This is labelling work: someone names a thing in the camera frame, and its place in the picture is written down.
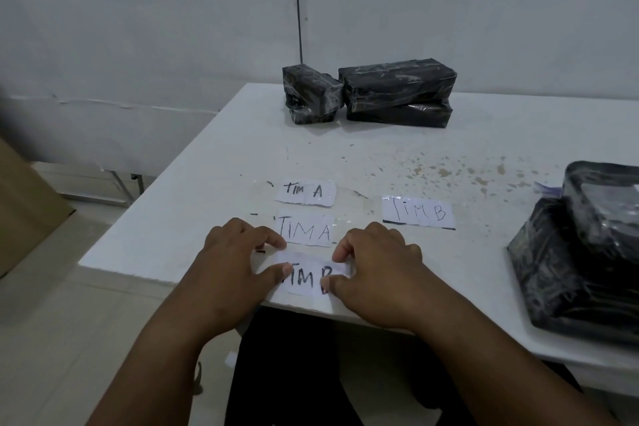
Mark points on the rounded black package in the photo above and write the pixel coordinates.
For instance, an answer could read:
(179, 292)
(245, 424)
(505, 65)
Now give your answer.
(599, 221)

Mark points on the person's left hand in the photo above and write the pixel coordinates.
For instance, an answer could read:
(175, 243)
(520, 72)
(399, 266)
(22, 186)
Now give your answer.
(224, 281)

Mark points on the grey metal frame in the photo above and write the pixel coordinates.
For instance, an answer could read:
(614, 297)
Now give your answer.
(140, 183)

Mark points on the white label small writing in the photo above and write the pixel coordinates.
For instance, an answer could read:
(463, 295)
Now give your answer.
(304, 198)

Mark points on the white label black bottom line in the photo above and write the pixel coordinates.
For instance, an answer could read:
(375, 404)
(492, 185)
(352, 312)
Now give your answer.
(419, 221)

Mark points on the thick black package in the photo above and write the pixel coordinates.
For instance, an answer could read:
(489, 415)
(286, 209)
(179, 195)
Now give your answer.
(399, 81)

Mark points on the brown cardboard sheet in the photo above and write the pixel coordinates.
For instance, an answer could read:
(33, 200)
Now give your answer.
(30, 221)

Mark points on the white label bold writing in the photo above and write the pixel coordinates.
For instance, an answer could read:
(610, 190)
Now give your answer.
(304, 278)

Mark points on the person's right forearm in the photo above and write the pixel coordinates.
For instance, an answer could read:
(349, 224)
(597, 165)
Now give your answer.
(489, 376)

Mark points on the person's dark trousers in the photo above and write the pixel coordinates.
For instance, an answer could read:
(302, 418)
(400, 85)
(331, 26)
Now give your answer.
(309, 381)

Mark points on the person's right hand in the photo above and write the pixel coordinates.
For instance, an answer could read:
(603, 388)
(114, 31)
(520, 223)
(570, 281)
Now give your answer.
(384, 286)

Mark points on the person's left forearm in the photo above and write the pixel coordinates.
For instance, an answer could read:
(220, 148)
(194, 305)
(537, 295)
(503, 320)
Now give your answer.
(160, 371)

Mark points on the white label thin writing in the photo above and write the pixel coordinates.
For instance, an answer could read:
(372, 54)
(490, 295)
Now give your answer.
(304, 221)

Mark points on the small white paper scrap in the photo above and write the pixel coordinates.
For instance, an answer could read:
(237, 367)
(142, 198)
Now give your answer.
(231, 360)

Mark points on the large black package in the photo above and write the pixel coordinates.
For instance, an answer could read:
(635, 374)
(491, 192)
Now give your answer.
(549, 281)

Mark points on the folded white paper sign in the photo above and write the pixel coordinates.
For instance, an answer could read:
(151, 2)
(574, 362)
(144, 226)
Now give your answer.
(549, 189)

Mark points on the small lumpy black package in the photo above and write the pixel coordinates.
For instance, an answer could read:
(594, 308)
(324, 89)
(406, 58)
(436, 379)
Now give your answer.
(309, 91)

